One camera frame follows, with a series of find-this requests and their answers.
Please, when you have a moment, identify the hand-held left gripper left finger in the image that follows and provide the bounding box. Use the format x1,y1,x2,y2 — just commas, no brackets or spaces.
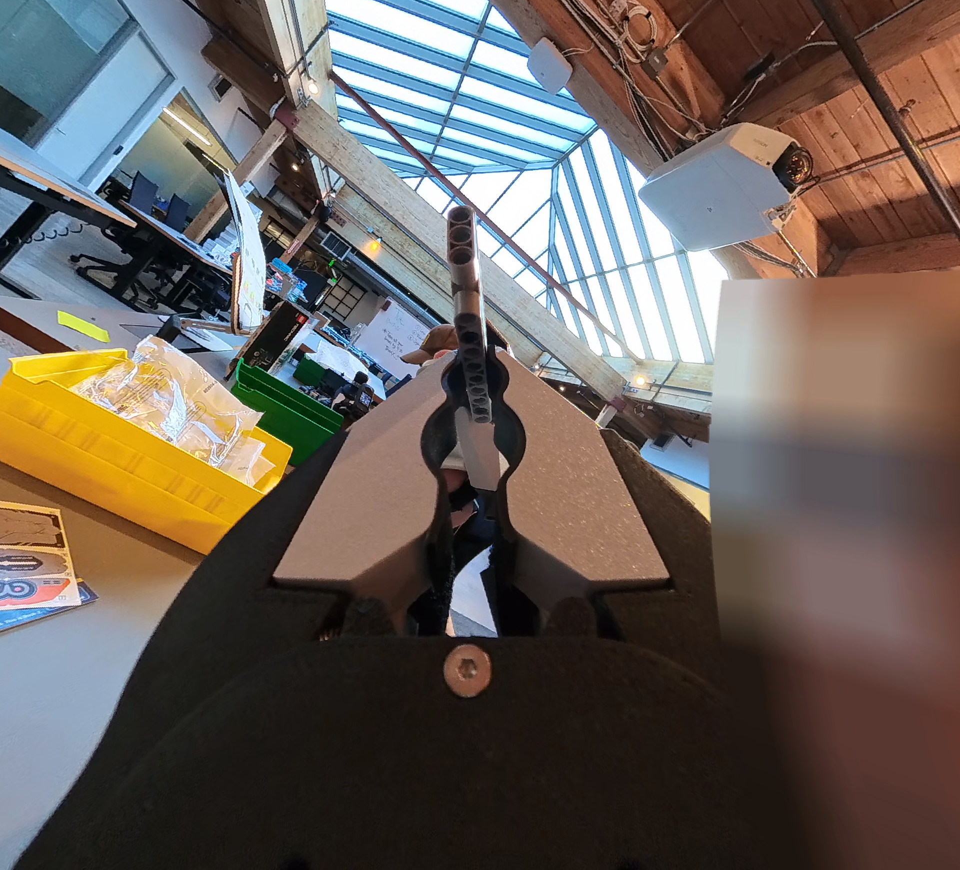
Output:
272,352,457,637

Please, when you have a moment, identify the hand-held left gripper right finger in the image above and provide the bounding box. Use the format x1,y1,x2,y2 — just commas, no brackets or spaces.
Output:
483,351,671,637

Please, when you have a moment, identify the grey perforated building beam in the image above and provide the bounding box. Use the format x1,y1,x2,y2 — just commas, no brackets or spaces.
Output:
445,205,505,494

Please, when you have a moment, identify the wooden top office desk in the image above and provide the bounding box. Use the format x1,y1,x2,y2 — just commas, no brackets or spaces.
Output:
0,148,138,267
112,198,235,308

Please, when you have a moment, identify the grey desk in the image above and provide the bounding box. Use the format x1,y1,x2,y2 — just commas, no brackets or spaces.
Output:
0,296,301,870

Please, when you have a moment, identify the small clear plastic parts bag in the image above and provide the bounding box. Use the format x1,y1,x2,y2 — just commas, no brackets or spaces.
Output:
213,435,277,490

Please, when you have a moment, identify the whiteboard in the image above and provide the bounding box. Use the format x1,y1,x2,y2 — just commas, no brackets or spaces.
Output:
358,300,432,379

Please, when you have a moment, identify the black product box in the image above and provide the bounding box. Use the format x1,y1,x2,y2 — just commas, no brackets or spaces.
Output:
243,301,309,370

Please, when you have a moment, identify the large clear plastic parts bag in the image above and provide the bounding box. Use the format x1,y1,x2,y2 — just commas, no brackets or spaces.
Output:
69,335,264,469

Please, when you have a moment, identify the yellow plastic bin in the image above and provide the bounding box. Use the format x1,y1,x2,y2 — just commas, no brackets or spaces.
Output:
0,348,294,556

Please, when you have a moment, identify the small instruction sheet on stand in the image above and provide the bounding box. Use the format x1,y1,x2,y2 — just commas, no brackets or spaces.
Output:
222,172,268,334

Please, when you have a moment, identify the blue instruction booklet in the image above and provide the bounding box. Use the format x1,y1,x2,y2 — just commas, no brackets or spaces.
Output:
0,579,100,633

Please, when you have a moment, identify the red ceiling pipe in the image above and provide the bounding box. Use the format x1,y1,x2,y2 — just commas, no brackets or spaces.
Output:
330,71,639,361

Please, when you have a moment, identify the yellow sticky note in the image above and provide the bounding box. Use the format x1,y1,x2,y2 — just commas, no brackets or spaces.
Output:
57,310,111,343

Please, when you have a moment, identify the white ceiling projector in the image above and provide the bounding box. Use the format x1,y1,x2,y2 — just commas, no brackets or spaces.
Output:
639,123,815,253

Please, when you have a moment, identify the black office chair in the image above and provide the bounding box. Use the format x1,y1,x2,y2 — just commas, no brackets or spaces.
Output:
71,171,162,304

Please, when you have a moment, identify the black ceiling pipe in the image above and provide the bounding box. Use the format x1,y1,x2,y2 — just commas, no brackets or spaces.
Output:
757,0,960,235

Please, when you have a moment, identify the white wireless access point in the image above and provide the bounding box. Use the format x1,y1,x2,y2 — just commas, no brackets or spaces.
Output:
526,39,574,96

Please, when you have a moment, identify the coiled white cable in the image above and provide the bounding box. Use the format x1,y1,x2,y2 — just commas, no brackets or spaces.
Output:
600,0,663,55

